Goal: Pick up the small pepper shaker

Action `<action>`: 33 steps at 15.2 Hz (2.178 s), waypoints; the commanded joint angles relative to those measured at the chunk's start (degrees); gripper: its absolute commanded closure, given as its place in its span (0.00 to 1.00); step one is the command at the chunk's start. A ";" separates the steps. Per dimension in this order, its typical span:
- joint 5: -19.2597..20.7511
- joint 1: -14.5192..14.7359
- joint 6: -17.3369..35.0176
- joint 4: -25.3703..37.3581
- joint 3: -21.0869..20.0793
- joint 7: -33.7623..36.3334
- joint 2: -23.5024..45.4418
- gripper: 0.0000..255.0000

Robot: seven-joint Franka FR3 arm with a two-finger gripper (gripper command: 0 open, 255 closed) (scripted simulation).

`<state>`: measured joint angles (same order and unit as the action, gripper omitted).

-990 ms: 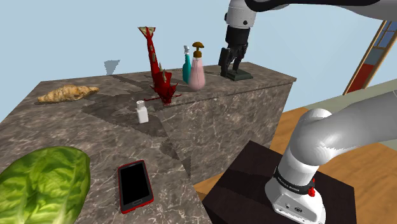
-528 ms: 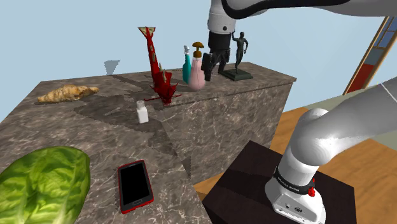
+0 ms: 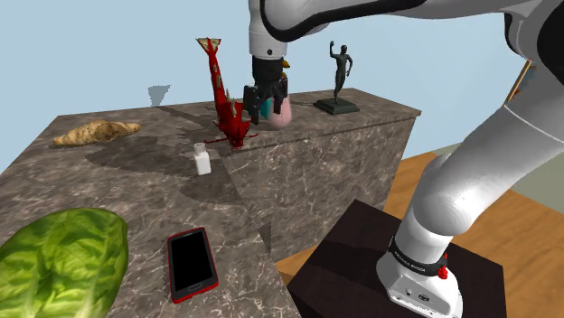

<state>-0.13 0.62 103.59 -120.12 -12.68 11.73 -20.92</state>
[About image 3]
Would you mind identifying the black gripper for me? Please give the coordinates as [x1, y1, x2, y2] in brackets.
[242, 55, 290, 126]

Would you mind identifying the pink teal egg-shaped toy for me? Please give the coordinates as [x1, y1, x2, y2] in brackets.
[258, 59, 293, 130]

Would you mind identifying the red dragon figure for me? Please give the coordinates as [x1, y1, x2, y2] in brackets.
[195, 37, 259, 150]

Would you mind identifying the dark standing man statue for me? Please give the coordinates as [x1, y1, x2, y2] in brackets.
[313, 41, 361, 116]

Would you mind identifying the white salt shaker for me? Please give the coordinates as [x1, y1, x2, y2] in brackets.
[193, 142, 212, 176]

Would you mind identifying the brown croissant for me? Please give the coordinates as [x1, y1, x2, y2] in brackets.
[52, 119, 142, 147]

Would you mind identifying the red-cased smartphone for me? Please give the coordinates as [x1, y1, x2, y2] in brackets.
[166, 226, 220, 304]

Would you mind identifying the dark robot stand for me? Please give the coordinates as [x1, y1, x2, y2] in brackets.
[286, 199, 507, 318]

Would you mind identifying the green lettuce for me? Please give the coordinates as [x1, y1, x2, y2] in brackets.
[0, 207, 130, 318]

